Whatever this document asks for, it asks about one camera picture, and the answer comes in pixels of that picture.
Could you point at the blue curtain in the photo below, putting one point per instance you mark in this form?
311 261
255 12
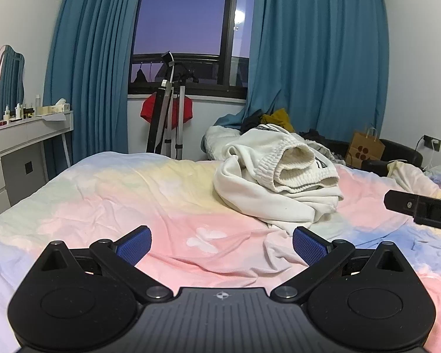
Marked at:
325 62
89 66

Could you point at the red cloth on stand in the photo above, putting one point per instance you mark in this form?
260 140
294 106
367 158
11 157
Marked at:
148 106

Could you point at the tissue box on dresser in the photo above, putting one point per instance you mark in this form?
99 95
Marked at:
60 106

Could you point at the white dressing table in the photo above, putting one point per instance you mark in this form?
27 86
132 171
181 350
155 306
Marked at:
23 168

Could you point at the wavy framed mirror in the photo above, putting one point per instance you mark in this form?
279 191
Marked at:
11 78

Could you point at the dark framed window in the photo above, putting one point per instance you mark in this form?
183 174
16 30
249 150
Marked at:
208 38

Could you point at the folded tripod stand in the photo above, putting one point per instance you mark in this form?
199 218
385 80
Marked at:
167 122

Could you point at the mustard yellow garment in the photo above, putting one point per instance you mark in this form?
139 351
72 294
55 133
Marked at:
280 118

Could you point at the right blue curtain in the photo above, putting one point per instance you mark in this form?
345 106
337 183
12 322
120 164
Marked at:
325 62

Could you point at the pastel rainbow bed sheet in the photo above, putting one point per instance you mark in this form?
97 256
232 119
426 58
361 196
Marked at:
197 239

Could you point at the cream pillow blanket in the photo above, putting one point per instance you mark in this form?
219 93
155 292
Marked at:
411 179

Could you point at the white sweatshirt garment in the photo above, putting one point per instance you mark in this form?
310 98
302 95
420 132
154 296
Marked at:
277 177

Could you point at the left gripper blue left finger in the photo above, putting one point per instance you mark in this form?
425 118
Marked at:
118 260

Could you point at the brown paper shopping bag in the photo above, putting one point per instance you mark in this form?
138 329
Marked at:
364 146

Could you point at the white padded jacket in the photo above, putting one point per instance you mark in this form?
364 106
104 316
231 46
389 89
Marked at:
215 138

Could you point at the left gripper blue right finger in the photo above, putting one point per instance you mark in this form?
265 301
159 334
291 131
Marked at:
324 259

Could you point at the wall power socket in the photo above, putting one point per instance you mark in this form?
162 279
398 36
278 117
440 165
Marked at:
432 143

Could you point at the left blue curtain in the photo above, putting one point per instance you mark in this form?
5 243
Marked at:
89 66

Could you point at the black garment on pile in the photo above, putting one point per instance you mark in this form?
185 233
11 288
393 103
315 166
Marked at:
254 120

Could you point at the black armchair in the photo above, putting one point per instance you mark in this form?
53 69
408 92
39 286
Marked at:
393 151

